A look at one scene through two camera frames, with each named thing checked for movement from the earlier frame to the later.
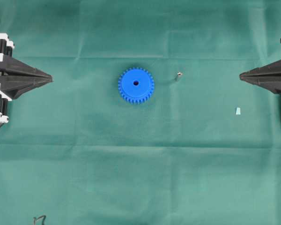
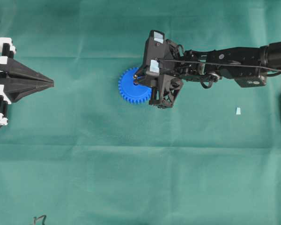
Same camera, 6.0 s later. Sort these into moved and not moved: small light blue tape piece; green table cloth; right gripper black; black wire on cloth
Moved: right gripper black
Not moved: small light blue tape piece; black wire on cloth; green table cloth
